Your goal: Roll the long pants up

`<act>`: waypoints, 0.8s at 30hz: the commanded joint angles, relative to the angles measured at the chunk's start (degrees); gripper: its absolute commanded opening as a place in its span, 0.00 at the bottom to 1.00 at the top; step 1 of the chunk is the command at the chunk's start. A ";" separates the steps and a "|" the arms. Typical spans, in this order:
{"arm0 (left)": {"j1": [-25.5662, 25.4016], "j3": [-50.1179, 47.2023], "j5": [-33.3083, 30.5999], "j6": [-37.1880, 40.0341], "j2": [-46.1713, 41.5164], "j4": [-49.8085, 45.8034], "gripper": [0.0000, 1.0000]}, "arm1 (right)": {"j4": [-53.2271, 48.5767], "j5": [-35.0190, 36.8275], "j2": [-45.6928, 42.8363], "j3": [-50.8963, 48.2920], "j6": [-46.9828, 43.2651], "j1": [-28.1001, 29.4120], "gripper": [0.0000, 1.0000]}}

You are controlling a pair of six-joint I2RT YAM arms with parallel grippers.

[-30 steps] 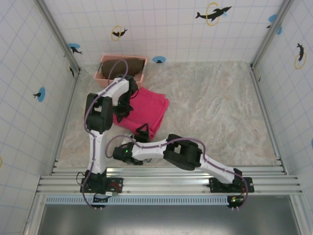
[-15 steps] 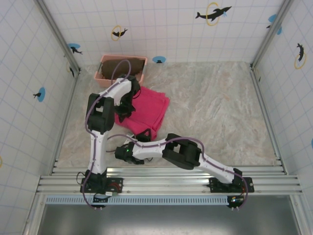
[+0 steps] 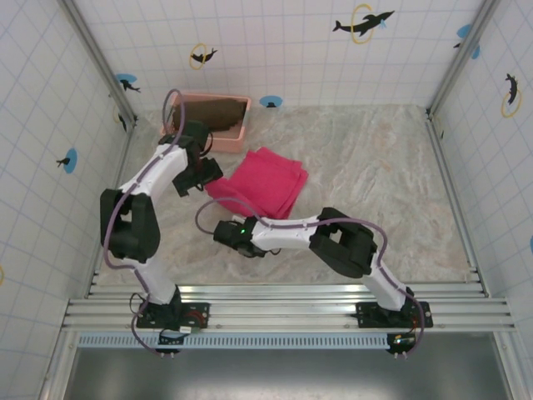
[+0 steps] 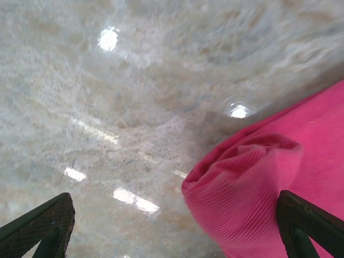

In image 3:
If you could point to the pink plastic basket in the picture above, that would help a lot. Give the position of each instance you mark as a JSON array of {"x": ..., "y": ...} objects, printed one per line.
[{"x": 229, "y": 143}]

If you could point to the pink red towel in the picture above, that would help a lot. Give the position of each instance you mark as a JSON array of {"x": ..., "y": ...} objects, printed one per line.
[{"x": 266, "y": 183}]

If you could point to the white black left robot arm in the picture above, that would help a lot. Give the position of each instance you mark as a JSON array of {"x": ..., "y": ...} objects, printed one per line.
[{"x": 162, "y": 166}]

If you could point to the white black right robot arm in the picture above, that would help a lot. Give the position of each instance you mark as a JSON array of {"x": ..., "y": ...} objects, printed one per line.
[{"x": 283, "y": 235}]

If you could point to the brown rolled cloth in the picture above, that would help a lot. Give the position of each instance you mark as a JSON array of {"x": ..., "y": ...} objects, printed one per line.
[{"x": 216, "y": 114}]

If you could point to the blue oval whale sticker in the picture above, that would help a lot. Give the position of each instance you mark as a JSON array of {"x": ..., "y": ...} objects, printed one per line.
[{"x": 270, "y": 101}]

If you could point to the blue oval shark sticker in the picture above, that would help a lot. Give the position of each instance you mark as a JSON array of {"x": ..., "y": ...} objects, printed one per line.
[{"x": 125, "y": 81}]

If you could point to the small black controller board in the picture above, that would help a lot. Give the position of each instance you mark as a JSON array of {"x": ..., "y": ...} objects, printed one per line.
[
  {"x": 401, "y": 341},
  {"x": 170, "y": 338}
]

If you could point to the blue circle fish sticker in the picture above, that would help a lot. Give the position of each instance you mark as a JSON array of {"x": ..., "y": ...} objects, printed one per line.
[{"x": 70, "y": 160}]

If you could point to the grey steel panel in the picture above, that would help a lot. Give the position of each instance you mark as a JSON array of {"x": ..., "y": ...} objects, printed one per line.
[{"x": 291, "y": 375}]

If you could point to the aluminium rail frame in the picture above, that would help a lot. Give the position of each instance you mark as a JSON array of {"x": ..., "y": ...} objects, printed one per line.
[{"x": 283, "y": 308}]

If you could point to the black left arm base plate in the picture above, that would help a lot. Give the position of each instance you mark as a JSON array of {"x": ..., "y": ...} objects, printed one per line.
[{"x": 195, "y": 318}]

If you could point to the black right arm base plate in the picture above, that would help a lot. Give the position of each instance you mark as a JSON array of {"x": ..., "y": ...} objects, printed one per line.
[{"x": 368, "y": 314}]

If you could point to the aluminium corner post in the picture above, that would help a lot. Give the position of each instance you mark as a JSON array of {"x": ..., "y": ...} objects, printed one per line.
[
  {"x": 98, "y": 50},
  {"x": 466, "y": 54}
]

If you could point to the blue sticker behind post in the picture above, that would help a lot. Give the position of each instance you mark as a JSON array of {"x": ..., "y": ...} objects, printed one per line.
[{"x": 464, "y": 30}]

